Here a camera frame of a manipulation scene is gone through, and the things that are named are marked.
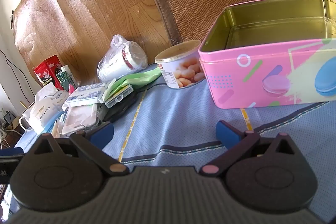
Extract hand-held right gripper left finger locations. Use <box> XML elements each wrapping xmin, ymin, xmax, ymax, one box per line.
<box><xmin>34</xmin><ymin>121</ymin><xmax>130</xmax><ymax>177</ymax></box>

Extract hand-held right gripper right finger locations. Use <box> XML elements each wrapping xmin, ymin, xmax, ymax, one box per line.
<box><xmin>199</xmin><ymin>120</ymin><xmax>297</xmax><ymax>176</ymax></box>

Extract black round case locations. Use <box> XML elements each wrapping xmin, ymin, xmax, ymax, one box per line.
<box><xmin>104</xmin><ymin>93</ymin><xmax>137</xmax><ymax>122</ymax></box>

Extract pale pink packet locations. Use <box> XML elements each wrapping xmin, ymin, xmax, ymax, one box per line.
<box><xmin>61</xmin><ymin>105</ymin><xmax>98</xmax><ymax>134</ymax></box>

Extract small clear plastic case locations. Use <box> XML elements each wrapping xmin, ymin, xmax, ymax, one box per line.
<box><xmin>105</xmin><ymin>84</ymin><xmax>133</xmax><ymax>108</ymax></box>

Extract green white pocket tissue pack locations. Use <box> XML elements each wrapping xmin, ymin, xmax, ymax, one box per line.
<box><xmin>63</xmin><ymin>82</ymin><xmax>109</xmax><ymax>107</ymax></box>

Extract blue tissue pack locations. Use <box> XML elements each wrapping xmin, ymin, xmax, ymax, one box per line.
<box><xmin>39</xmin><ymin>112</ymin><xmax>66</xmax><ymax>134</ymax></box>

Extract pink macaron print tin box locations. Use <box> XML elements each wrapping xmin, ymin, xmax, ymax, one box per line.
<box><xmin>198</xmin><ymin>0</ymin><xmax>336</xmax><ymax>109</ymax></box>

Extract light green cloth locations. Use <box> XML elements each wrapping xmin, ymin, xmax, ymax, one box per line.
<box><xmin>105</xmin><ymin>68</ymin><xmax>162</xmax><ymax>98</ymax></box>

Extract white soft tissue pack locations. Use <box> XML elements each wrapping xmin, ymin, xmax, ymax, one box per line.
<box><xmin>29</xmin><ymin>84</ymin><xmax>69</xmax><ymax>134</ymax></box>

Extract white mug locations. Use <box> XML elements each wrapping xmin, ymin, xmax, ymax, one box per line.
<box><xmin>19</xmin><ymin>115</ymin><xmax>36</xmax><ymax>132</ymax></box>

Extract white cups in plastic bag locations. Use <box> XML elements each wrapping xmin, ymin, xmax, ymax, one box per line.
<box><xmin>97</xmin><ymin>34</ymin><xmax>148</xmax><ymax>83</ymax></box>

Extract round can with bean print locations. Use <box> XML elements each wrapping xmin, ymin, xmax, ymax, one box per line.
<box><xmin>154</xmin><ymin>40</ymin><xmax>205</xmax><ymax>89</ymax></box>

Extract red carton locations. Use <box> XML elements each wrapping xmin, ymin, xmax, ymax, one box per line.
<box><xmin>34</xmin><ymin>55</ymin><xmax>62</xmax><ymax>86</ymax></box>

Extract wood-grain wall sheet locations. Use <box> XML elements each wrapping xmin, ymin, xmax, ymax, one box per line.
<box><xmin>13</xmin><ymin>0</ymin><xmax>174</xmax><ymax>85</ymax></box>

